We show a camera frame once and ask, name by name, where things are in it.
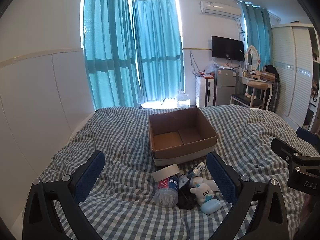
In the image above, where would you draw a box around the clear plastic bag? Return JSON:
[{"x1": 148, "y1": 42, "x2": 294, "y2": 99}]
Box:
[{"x1": 204, "y1": 60, "x2": 218, "y2": 74}]

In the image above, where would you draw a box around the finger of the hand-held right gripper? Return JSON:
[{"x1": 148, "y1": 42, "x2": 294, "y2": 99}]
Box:
[
  {"x1": 297, "y1": 127, "x2": 320, "y2": 153},
  {"x1": 271, "y1": 137, "x2": 304, "y2": 166}
]

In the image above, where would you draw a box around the narrow teal curtain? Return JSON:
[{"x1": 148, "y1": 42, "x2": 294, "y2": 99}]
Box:
[{"x1": 241, "y1": 1, "x2": 272, "y2": 67}]

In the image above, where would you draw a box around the dark upright suitcase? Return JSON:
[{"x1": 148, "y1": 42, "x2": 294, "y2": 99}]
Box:
[{"x1": 270, "y1": 81, "x2": 282, "y2": 112}]

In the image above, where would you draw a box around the white air conditioner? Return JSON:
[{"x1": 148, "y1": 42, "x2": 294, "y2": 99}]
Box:
[{"x1": 199, "y1": 0, "x2": 242, "y2": 19}]

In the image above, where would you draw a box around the wide teal curtain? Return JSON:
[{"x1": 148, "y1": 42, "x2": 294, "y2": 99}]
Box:
[{"x1": 81, "y1": 0, "x2": 141, "y2": 110}]

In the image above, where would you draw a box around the grey checked blanket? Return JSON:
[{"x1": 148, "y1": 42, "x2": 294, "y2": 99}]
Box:
[{"x1": 35, "y1": 104, "x2": 320, "y2": 240}]

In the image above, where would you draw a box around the cardboard box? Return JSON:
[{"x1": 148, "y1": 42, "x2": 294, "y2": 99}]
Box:
[{"x1": 148, "y1": 107, "x2": 219, "y2": 167}]

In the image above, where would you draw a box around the hanging wall cable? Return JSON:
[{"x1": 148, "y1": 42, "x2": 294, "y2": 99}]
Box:
[{"x1": 189, "y1": 51, "x2": 198, "y2": 75}]

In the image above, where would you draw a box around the grey small fridge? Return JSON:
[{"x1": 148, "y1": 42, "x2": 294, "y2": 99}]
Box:
[{"x1": 215, "y1": 67, "x2": 237, "y2": 107}]

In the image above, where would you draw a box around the white slatted wardrobe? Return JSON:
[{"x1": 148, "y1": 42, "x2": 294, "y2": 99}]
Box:
[{"x1": 271, "y1": 23, "x2": 320, "y2": 133}]

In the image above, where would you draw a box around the clear water jug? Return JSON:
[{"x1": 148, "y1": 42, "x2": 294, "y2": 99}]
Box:
[{"x1": 176, "y1": 90, "x2": 190, "y2": 107}]

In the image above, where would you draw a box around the white stool black seat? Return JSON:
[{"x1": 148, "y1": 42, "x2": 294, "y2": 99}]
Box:
[{"x1": 230, "y1": 84, "x2": 268, "y2": 109}]

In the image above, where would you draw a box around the beige tape roll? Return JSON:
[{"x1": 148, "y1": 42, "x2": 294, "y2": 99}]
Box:
[{"x1": 152, "y1": 164, "x2": 180, "y2": 182}]

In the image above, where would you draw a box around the white oval mirror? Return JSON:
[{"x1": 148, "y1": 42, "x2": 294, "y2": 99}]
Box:
[{"x1": 244, "y1": 45, "x2": 261, "y2": 72}]

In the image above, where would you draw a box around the black wall television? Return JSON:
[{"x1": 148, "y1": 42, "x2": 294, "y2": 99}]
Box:
[{"x1": 211, "y1": 36, "x2": 244, "y2": 61}]

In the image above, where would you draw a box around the white bear toy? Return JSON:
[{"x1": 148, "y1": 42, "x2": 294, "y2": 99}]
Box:
[{"x1": 190, "y1": 182, "x2": 215, "y2": 204}]

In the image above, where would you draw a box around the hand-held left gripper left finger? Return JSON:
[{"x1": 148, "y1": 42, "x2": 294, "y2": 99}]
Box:
[{"x1": 22, "y1": 150, "x2": 105, "y2": 240}]

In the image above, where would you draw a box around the light blue soap box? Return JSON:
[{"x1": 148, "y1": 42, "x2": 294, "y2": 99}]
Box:
[{"x1": 200, "y1": 198, "x2": 222, "y2": 215}]

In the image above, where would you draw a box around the white suitcase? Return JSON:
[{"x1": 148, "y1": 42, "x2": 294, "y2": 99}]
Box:
[{"x1": 195, "y1": 77, "x2": 216, "y2": 107}]

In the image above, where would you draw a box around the black bottle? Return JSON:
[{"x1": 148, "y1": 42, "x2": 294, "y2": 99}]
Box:
[{"x1": 177, "y1": 172, "x2": 198, "y2": 210}]

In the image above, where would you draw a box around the white dressing table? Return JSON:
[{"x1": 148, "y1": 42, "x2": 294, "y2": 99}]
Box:
[{"x1": 237, "y1": 70, "x2": 273, "y2": 110}]

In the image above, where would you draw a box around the clear bottle red blue label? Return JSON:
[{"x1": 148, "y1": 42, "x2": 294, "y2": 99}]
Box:
[{"x1": 154, "y1": 175, "x2": 179, "y2": 208}]

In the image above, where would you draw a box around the black bag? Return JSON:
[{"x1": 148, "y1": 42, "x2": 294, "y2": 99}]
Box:
[{"x1": 265, "y1": 65, "x2": 279, "y2": 82}]

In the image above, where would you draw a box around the blue white tissue packet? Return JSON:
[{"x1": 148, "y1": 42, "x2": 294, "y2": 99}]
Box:
[{"x1": 187, "y1": 162, "x2": 207, "y2": 178}]

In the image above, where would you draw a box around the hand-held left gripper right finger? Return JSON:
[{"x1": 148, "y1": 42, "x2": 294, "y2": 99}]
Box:
[{"x1": 206, "y1": 152, "x2": 288, "y2": 240}]

